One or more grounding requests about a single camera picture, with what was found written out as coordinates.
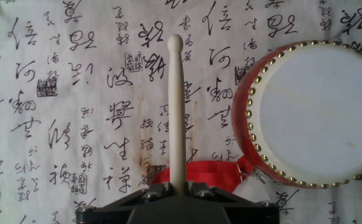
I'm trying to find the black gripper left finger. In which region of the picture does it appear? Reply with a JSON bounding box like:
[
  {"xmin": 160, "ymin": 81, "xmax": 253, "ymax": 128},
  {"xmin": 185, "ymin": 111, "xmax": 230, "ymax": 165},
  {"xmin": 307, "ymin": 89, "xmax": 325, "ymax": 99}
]
[{"xmin": 75, "ymin": 182, "xmax": 170, "ymax": 224}]

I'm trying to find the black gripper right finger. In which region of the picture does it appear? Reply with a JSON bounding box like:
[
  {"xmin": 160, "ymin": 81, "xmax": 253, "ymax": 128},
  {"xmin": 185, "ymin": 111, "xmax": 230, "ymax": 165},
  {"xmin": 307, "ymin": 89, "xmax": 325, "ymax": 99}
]
[{"xmin": 187, "ymin": 180, "xmax": 281, "ymax": 224}]

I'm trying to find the light wooden drumstick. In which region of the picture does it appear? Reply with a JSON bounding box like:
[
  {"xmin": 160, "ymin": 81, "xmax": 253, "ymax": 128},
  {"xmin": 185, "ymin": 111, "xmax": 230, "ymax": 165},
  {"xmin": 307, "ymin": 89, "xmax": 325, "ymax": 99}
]
[{"xmin": 167, "ymin": 33, "xmax": 188, "ymax": 197}]

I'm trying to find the red drum with white head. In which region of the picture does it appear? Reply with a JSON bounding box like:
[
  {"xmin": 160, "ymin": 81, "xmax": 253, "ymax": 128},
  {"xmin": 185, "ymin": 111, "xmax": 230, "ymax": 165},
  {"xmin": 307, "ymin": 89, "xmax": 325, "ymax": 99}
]
[{"xmin": 231, "ymin": 39, "xmax": 362, "ymax": 190}]

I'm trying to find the beige calligraphy print cloth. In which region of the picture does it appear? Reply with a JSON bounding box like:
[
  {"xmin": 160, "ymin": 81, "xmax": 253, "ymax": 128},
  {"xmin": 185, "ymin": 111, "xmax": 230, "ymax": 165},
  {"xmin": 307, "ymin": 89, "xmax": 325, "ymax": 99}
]
[{"xmin": 0, "ymin": 0, "xmax": 362, "ymax": 224}]

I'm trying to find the red ribbon strap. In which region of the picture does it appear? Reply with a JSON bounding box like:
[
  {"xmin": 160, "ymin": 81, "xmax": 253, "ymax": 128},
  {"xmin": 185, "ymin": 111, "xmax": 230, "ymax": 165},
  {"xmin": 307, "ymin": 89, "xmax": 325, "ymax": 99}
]
[{"xmin": 149, "ymin": 155, "xmax": 256, "ymax": 194}]

